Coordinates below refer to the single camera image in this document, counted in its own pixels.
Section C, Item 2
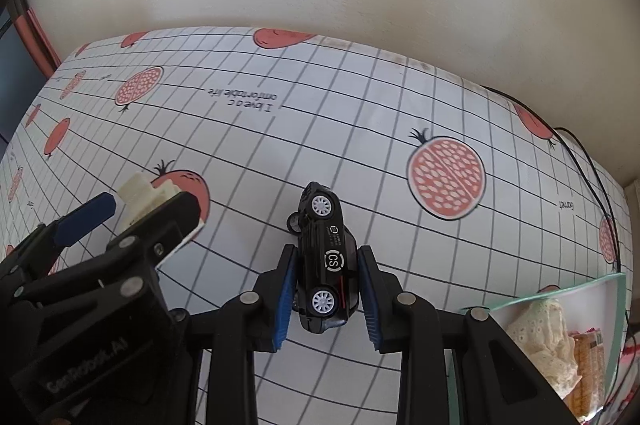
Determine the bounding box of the black toy car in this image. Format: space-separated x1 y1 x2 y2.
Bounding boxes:
286 182 359 334

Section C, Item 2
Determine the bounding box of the teal shallow box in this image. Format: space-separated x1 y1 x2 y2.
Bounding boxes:
444 271 629 425

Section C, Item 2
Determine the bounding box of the black cable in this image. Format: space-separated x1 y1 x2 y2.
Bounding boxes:
479 84 632 411

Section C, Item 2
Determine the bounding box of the packet of brown biscuits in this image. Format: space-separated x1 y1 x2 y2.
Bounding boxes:
564 329 605 424

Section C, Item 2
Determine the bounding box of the pomegranate grid tablecloth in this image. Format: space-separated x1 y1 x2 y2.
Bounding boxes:
0 25 634 425

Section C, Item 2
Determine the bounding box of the cream lace cloth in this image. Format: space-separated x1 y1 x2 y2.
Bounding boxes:
506 298 580 399

